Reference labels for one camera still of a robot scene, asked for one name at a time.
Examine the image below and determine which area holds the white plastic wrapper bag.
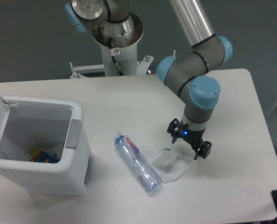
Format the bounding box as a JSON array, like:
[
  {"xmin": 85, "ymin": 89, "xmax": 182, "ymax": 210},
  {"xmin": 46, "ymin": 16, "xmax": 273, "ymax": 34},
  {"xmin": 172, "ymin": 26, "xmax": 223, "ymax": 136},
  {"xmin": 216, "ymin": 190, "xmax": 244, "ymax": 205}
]
[{"xmin": 152, "ymin": 148, "xmax": 197, "ymax": 183}]

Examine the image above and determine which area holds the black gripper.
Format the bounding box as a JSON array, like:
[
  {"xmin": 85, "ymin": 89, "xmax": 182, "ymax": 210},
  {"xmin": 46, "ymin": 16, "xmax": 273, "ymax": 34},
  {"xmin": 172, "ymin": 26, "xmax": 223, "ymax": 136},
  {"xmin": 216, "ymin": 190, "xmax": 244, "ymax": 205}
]
[{"xmin": 167, "ymin": 118, "xmax": 212, "ymax": 160}]

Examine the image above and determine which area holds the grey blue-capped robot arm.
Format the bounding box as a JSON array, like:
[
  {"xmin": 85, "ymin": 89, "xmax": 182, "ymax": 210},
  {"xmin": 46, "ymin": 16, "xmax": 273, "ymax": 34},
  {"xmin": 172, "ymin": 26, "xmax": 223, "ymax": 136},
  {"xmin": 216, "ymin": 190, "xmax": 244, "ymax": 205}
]
[{"xmin": 64, "ymin": 0, "xmax": 233, "ymax": 158}]

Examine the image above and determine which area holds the white plastic trash can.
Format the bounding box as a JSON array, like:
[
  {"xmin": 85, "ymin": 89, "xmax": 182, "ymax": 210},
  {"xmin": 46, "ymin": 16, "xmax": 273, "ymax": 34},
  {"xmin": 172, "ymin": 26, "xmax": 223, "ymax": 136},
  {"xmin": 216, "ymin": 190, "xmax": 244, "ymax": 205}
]
[{"xmin": 0, "ymin": 95, "xmax": 91, "ymax": 196}]

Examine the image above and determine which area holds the clear plastic water bottle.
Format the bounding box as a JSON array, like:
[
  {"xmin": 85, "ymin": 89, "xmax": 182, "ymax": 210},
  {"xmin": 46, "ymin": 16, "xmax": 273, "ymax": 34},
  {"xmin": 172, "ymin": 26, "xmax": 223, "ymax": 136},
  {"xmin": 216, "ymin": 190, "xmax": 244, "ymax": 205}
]
[{"xmin": 113, "ymin": 133, "xmax": 162, "ymax": 195}]

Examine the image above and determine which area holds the black cable on pedestal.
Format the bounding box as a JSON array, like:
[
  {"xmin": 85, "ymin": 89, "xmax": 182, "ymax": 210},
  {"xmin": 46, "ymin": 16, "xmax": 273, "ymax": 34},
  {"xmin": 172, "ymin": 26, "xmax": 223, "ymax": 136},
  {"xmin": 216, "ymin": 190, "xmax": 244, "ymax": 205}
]
[{"xmin": 108, "ymin": 36, "xmax": 125, "ymax": 77}]

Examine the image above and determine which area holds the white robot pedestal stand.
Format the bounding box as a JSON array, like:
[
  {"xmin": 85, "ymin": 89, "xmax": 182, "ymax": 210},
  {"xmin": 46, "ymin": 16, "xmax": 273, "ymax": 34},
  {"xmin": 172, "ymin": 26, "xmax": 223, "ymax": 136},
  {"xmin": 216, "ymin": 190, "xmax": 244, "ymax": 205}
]
[{"xmin": 70, "ymin": 13, "xmax": 154, "ymax": 78}]

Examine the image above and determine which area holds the colourful trash in bin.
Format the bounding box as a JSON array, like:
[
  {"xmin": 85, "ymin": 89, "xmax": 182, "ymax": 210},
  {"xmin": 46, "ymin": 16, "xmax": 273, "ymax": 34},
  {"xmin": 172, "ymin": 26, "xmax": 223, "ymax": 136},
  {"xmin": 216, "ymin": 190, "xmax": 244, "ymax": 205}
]
[{"xmin": 30, "ymin": 148, "xmax": 59, "ymax": 163}]

